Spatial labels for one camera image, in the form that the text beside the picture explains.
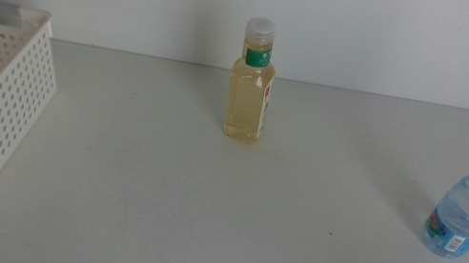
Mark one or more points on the water bottle blue cap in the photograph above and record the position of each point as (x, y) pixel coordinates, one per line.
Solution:
(464, 215)

